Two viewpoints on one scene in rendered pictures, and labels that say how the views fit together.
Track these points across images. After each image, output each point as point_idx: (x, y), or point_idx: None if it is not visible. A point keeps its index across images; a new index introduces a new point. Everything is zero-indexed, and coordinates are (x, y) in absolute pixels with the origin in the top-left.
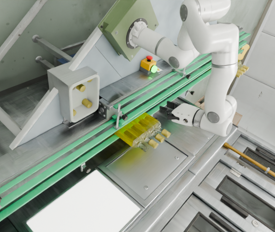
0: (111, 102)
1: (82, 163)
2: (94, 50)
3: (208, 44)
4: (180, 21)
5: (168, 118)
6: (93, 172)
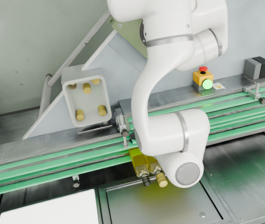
0: (124, 113)
1: (74, 175)
2: (108, 50)
3: (109, 0)
4: None
5: (130, 136)
6: (88, 190)
